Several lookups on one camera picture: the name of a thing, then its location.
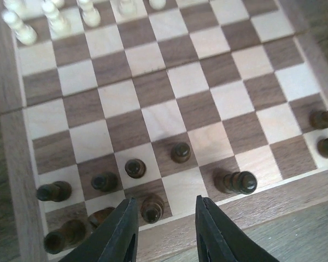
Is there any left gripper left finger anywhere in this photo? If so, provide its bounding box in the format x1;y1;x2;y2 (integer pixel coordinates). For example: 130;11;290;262
71;198;139;261

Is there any wooden chess board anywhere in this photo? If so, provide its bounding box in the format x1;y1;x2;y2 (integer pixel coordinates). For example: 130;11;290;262
0;1;328;261

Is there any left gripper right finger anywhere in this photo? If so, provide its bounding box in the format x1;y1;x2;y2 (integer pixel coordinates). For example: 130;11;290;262
195;195;276;262

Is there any light wooden chess piece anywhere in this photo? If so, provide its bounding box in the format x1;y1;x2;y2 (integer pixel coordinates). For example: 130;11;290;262
2;10;37;45
42;1;71;34
77;0;101;27
119;0;137;16

